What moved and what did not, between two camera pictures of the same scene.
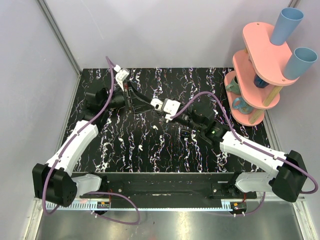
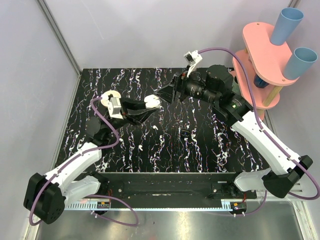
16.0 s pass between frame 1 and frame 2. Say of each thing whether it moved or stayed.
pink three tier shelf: stayed
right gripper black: moved
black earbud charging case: stayed
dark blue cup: stayed
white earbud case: moved
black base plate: stayed
